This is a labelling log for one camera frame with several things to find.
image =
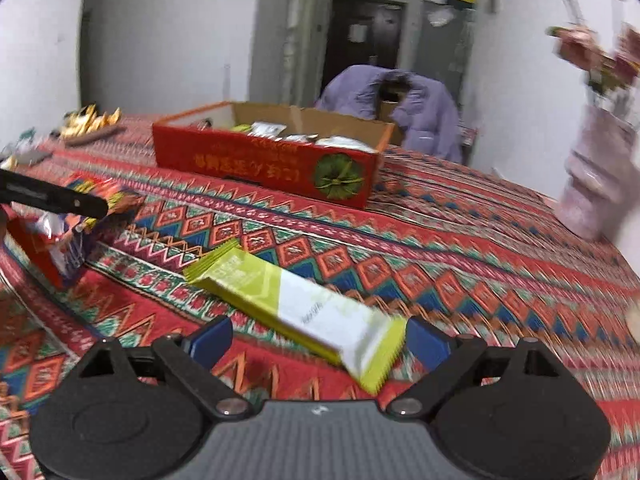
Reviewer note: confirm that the patterned red tablecloth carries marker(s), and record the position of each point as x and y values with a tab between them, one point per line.
471	253

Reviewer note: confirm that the grey refrigerator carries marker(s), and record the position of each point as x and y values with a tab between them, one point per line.
445	42

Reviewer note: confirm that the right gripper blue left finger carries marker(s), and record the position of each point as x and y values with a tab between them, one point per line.
187	362

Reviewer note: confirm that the white silver snack packet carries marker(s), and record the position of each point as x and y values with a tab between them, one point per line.
267	130
346	143

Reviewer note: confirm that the black smartphone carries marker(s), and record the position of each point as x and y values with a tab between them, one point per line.
32	157

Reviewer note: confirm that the plate of orange peels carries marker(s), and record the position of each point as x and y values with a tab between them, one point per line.
88	125

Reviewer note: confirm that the brown wooden chair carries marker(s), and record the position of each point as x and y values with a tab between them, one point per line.
390	95

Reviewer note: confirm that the dark entrance door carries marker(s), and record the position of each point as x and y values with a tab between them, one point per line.
362	32

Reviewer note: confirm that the red orange chip bag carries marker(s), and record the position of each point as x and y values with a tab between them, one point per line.
59	243

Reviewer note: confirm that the lime green snack bar packet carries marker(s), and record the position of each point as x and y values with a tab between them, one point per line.
364	340

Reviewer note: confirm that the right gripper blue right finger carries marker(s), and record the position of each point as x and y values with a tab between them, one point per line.
450	364

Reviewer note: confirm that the purple puffer jacket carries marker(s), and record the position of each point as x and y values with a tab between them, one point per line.
427	115

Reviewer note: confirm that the dried pink roses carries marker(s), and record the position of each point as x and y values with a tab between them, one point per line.
612	78

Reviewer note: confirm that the cardboard snack box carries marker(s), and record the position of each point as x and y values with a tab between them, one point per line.
213	140

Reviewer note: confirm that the pink ceramic vase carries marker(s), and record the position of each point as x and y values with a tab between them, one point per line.
599	171

